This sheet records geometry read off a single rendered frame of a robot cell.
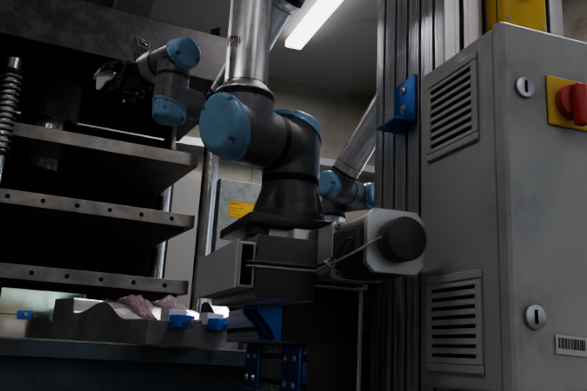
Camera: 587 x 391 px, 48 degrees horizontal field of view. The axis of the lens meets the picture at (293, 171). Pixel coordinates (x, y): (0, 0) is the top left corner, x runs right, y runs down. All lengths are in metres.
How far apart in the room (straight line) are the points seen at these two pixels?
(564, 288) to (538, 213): 0.09
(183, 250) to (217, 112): 4.01
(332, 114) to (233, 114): 4.74
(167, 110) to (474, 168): 0.78
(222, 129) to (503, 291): 0.61
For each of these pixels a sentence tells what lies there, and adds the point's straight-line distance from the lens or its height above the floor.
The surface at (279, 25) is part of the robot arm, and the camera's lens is 1.52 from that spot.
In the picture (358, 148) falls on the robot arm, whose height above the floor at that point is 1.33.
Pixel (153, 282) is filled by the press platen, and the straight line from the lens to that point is 2.50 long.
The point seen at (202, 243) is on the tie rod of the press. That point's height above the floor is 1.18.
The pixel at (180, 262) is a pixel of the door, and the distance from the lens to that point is 5.19.
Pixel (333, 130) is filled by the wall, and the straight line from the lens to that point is 5.88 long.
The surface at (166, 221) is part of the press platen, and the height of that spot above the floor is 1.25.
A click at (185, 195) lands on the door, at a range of 5.28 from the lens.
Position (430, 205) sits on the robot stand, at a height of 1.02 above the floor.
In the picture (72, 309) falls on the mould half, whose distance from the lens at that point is 1.88.
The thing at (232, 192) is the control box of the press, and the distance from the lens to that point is 2.70.
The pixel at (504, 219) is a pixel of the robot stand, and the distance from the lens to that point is 0.84.
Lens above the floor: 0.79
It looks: 16 degrees up
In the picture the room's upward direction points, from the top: 3 degrees clockwise
